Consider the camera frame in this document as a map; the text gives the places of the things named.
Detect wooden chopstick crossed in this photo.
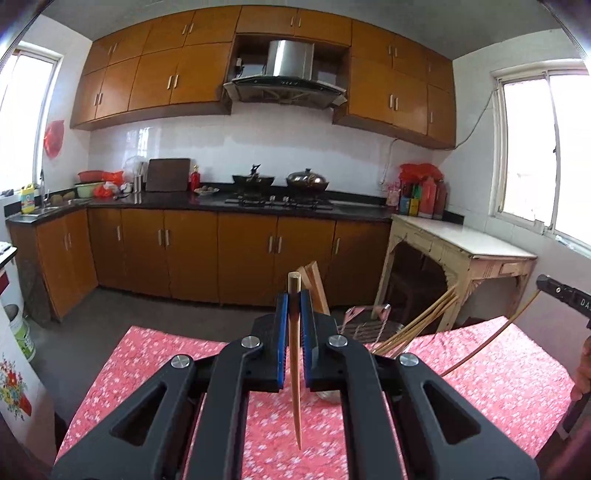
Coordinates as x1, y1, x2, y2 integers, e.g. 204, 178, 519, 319
375, 294, 461, 357
441, 289, 540, 378

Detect person's right hand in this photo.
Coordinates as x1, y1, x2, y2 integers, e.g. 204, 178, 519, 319
570, 337, 591, 401

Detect pink floral tablecloth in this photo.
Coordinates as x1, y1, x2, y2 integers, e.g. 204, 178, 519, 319
58, 317, 573, 479

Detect cream wooden side table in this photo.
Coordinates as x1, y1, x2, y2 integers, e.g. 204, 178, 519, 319
374, 215, 537, 331

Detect dark soy sauce jug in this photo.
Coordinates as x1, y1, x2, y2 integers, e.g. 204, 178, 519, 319
433, 181, 448, 220

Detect lower wooden base cabinets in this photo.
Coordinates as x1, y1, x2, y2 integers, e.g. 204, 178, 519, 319
8, 206, 390, 320

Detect orange oil jug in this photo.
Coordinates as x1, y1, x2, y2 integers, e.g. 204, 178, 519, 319
418, 177, 438, 219

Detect white floral appliance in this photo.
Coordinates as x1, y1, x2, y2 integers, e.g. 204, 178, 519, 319
1, 308, 57, 468

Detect white plastic bucket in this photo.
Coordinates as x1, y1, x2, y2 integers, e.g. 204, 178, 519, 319
4, 304, 36, 362

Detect red plastic bag on counter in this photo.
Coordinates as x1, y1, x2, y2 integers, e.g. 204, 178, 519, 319
399, 163, 444, 184

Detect gas stove top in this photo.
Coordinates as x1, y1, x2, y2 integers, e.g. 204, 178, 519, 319
224, 194, 334, 211

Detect red sauce bottle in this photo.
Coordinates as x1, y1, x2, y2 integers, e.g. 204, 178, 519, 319
189, 165, 200, 192

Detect black wok on stove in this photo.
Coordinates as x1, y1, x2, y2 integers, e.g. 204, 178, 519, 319
232, 164, 274, 192

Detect dark wooden cutting board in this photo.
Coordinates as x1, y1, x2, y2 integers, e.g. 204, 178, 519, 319
145, 158, 190, 193

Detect lidded dark wok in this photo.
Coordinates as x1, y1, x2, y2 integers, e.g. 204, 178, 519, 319
286, 168, 329, 192

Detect green basin with red bowl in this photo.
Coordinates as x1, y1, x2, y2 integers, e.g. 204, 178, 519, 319
74, 170, 124, 199

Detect yellow detergent bottle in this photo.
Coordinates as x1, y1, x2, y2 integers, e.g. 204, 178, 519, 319
20, 184, 35, 214

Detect steel range hood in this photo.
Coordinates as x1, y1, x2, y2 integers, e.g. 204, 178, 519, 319
223, 39, 346, 110

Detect wire metal utensil holder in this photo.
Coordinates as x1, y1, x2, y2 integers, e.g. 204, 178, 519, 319
315, 303, 406, 405

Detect red plastic bag on wall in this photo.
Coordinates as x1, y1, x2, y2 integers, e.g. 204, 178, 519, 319
43, 120, 65, 159

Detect upper wooden wall cabinets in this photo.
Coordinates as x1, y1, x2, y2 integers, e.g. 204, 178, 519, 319
70, 5, 457, 150

